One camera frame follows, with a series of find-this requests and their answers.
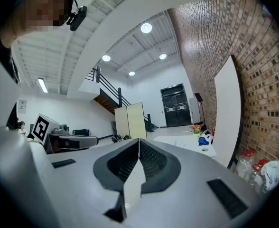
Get black double door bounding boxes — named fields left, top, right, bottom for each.
left=160, top=83, right=193, bottom=128

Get blue cloth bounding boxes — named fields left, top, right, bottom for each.
left=197, top=136, right=210, bottom=146

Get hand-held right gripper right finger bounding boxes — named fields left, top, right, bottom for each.
left=125, top=138, right=270, bottom=228

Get person's head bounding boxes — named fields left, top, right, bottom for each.
left=0, top=0, right=74, bottom=48

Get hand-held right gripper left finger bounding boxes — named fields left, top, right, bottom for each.
left=46, top=138, right=140, bottom=228

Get grey panel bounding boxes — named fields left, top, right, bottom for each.
left=189, top=97, right=197, bottom=126

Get potted colourful artificial flowers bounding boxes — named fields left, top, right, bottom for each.
left=189, top=124, right=203, bottom=135

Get person's black shirt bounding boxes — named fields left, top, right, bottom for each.
left=6, top=44, right=21, bottom=130

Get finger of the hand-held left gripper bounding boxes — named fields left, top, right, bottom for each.
left=53, top=136, right=99, bottom=153

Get yellow partition panel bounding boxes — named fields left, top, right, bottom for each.
left=126, top=102, right=148, bottom=140
left=114, top=106, right=130, bottom=140

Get black stand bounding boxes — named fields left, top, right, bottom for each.
left=194, top=93, right=205, bottom=126

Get large white leaning board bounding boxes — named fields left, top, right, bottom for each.
left=212, top=55, right=245, bottom=169

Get black head-mounted camera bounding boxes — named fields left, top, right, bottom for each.
left=58, top=0, right=88, bottom=32

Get white book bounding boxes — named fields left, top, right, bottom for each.
left=123, top=158, right=147, bottom=209

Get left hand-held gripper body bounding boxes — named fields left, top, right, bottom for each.
left=28, top=113, right=70, bottom=154

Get ceiling tube light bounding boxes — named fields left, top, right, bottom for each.
left=37, top=77, right=49, bottom=94

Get clear bottle red cap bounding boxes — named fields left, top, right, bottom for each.
left=235, top=148, right=258, bottom=179
left=248, top=159, right=270, bottom=188

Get black staircase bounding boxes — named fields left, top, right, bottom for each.
left=84, top=65, right=159, bottom=133

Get white table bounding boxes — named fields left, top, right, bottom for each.
left=153, top=134, right=217, bottom=159

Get white grey cloth bundle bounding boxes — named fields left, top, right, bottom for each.
left=260, top=152, right=279, bottom=191

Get wall poster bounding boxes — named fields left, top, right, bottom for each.
left=18, top=100, right=28, bottom=114

